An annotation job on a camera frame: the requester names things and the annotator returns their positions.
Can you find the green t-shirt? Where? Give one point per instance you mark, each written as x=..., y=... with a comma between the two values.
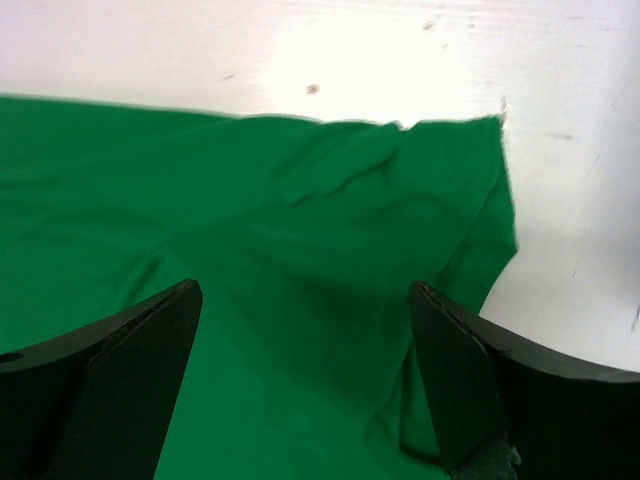
x=304, y=237

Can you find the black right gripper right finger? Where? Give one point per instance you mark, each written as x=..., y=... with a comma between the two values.
x=505, y=407

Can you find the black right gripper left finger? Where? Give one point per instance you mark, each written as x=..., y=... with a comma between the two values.
x=97, y=402

